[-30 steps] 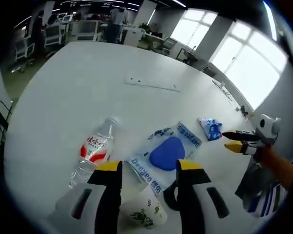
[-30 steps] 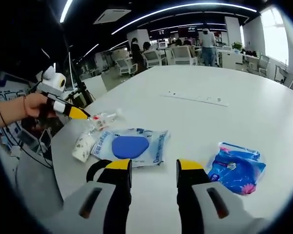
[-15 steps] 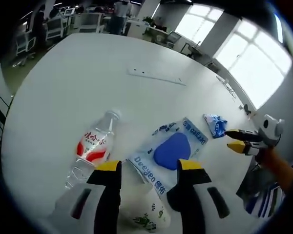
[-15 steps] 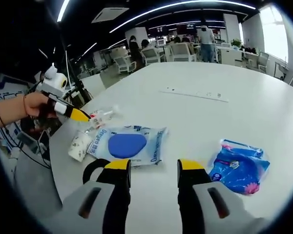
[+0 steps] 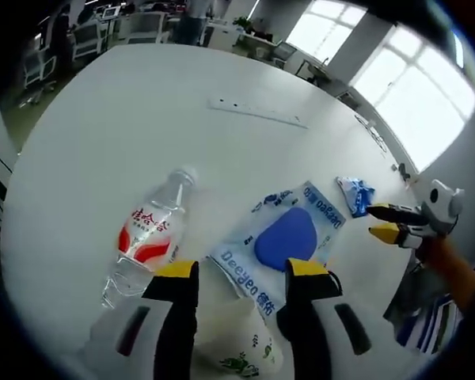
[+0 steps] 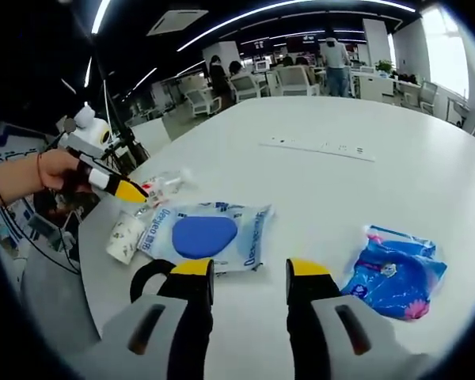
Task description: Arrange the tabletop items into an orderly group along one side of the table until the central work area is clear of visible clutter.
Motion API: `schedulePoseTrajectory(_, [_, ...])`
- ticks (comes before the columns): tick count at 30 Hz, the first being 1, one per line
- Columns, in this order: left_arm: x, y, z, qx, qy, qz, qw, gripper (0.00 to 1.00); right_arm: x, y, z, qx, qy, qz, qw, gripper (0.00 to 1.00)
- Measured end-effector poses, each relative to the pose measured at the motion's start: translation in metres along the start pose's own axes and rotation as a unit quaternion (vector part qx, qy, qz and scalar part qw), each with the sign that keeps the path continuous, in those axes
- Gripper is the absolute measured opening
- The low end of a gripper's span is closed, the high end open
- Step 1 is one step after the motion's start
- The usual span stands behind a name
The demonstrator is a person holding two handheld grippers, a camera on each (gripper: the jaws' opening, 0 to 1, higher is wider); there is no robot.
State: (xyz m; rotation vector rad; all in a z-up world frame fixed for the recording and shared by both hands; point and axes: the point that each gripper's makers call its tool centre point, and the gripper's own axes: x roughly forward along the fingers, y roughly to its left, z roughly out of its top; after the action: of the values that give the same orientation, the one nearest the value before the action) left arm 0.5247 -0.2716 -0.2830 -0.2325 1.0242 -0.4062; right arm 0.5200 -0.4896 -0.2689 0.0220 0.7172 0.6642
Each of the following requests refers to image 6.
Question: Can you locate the white office chair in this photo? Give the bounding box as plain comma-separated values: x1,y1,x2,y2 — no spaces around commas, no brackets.
229,73,268,102
184,87,222,116
275,65,320,97

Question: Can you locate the potted green plant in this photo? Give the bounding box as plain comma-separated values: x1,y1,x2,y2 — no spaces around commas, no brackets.
374,59,397,76

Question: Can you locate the black stand pole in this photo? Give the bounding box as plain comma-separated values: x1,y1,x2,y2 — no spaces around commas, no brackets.
89,51,150,169

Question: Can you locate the blue floral packet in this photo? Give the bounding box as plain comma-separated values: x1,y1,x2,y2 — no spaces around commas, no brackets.
340,224,448,322

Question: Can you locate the ceiling air conditioner unit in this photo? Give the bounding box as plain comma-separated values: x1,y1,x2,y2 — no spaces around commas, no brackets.
146,8,210,37

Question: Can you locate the grey mesh office chair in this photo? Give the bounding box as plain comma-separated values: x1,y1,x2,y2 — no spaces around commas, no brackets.
19,237,104,352

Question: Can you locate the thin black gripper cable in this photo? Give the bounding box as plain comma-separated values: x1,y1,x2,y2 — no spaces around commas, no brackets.
0,169,81,275

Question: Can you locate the person's left hand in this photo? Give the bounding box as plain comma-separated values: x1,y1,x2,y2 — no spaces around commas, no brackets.
40,149,99,195

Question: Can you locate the printed paper cup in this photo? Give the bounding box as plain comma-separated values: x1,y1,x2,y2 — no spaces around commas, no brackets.
105,209,147,264

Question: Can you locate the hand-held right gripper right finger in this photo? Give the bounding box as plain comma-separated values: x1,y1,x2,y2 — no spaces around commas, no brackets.
285,257,421,380

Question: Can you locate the white power strip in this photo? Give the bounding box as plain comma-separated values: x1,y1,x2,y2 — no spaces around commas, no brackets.
258,135,377,163

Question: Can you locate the long ceiling light strip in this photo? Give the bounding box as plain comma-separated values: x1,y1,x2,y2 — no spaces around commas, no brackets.
177,0,416,52

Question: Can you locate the clear plastic bottle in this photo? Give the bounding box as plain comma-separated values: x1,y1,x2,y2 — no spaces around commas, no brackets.
141,168,199,207

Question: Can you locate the blue pad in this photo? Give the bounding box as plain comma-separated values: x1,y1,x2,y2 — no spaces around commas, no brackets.
136,201,276,274

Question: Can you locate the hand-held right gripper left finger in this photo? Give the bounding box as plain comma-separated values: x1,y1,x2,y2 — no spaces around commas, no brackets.
78,258,216,380

